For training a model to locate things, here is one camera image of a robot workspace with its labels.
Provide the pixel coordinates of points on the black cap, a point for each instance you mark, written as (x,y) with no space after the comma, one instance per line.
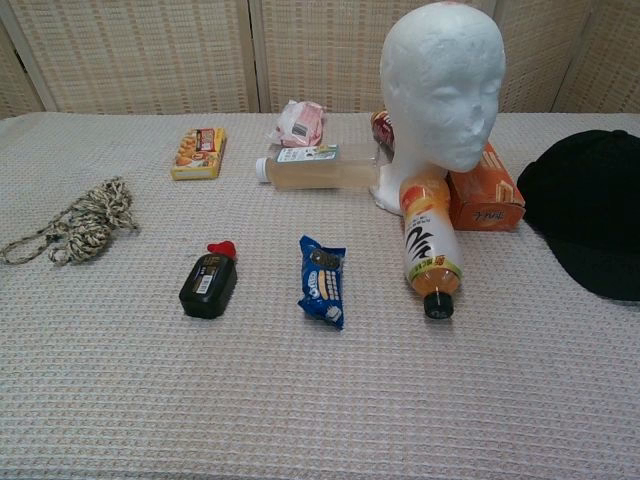
(590,200)

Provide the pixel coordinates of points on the orange juice bottle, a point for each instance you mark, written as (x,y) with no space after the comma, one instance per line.
(431,240)

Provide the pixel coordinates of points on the small black red-capped bottle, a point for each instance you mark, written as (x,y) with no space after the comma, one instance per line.
(207,285)

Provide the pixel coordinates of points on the white foam mannequin head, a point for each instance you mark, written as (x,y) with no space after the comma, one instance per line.
(440,75)

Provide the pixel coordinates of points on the blue Oreo cookie packet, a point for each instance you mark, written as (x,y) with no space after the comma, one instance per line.
(322,285)

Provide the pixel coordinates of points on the clear bottle pale drink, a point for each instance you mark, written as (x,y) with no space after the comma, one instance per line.
(320,175)

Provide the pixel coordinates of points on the pink white plastic packet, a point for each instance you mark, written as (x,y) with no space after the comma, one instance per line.
(300,122)

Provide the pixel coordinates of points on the red drink can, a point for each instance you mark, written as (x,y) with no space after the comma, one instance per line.
(381,127)

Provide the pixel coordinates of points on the yellow snack box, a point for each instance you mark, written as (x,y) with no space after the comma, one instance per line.
(197,156)

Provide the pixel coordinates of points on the beige waffle-weave tablecloth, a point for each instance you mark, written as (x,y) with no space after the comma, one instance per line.
(320,400)

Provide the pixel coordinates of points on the orange cardboard box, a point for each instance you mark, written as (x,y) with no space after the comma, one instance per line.
(482,207)

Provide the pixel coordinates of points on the woven folding screen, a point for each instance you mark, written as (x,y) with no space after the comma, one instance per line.
(150,50)

